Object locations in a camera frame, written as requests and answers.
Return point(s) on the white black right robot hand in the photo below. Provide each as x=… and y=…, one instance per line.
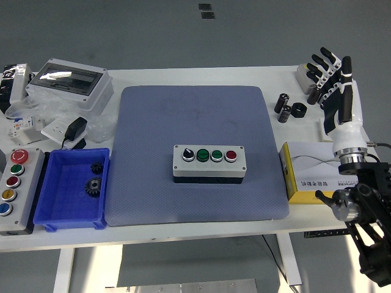
x=348, y=134

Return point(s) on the grey four-button control box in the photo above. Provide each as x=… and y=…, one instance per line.
x=189, y=169

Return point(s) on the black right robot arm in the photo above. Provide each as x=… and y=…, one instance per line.
x=366, y=174

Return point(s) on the grey five-button control station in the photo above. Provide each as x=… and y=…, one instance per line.
x=24, y=195

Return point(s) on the black cylindrical capacitor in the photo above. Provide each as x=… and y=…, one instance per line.
x=281, y=103
x=284, y=114
x=312, y=97

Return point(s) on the yellow and white cardboard box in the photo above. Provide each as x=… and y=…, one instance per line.
x=305, y=164

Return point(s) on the black hex nut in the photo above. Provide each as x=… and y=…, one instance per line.
x=295, y=111

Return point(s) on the white table leg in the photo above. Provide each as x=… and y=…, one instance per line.
x=290, y=262
x=64, y=271

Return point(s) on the dark floor cover plate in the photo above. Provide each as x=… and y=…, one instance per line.
x=205, y=6
x=207, y=16

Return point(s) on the grey-blue table mat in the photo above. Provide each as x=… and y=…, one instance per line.
x=152, y=198

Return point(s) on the clear plastic bag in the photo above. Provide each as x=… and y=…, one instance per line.
x=52, y=107
x=102, y=128

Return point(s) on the small black bevel gear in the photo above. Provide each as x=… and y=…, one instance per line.
x=96, y=168

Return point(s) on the large black bevel gear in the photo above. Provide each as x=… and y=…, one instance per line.
x=93, y=186

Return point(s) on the black power adapter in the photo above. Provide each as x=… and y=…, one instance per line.
x=75, y=128

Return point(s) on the blue plastic bin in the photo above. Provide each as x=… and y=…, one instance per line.
x=61, y=201

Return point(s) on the white circuit breaker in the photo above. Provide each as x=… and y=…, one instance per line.
x=21, y=128

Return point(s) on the grey rocker switch box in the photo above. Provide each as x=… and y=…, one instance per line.
x=302, y=80

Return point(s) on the black slotted rail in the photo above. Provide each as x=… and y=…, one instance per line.
x=323, y=234

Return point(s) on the grey enclosure with clear lid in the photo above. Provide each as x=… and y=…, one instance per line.
x=91, y=91

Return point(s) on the white wall socket plate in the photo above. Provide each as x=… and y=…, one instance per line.
x=53, y=128

